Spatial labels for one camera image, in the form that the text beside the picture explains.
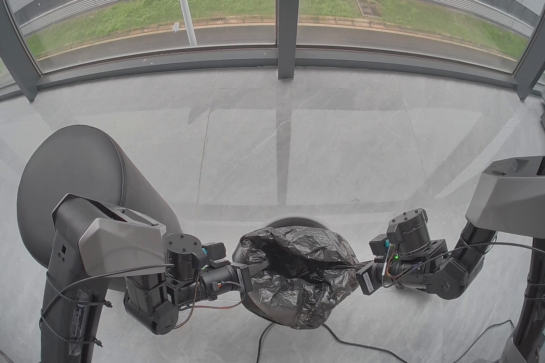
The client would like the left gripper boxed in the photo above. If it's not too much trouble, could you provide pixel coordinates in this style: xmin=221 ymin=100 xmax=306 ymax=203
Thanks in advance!
xmin=197 ymin=263 xmax=255 ymax=302

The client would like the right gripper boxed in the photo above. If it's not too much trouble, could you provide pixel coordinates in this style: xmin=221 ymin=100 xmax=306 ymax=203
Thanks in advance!
xmin=355 ymin=260 xmax=399 ymax=297

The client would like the black plastic bag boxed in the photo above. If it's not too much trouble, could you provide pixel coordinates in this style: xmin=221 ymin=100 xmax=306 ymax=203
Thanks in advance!
xmin=232 ymin=225 xmax=360 ymax=330

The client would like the white trash bin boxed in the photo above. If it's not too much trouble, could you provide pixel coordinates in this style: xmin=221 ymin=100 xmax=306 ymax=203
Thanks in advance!
xmin=246 ymin=216 xmax=332 ymax=328

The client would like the window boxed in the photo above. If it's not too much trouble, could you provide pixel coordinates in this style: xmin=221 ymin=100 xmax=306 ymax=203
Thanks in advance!
xmin=0 ymin=0 xmax=545 ymax=102

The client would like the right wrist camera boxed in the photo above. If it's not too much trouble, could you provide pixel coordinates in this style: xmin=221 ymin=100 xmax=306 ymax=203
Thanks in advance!
xmin=368 ymin=234 xmax=390 ymax=256

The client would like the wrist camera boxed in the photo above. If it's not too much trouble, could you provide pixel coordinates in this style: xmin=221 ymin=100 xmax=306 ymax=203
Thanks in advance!
xmin=368 ymin=234 xmax=390 ymax=256
xmin=200 ymin=241 xmax=226 ymax=268

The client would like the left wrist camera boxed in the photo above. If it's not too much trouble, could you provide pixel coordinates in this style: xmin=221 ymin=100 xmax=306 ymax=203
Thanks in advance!
xmin=200 ymin=241 xmax=226 ymax=268

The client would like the black cable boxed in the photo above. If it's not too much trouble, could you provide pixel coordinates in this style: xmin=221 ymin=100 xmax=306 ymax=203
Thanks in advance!
xmin=422 ymin=241 xmax=545 ymax=268
xmin=257 ymin=321 xmax=411 ymax=363
xmin=39 ymin=263 xmax=175 ymax=347
xmin=458 ymin=319 xmax=518 ymax=363

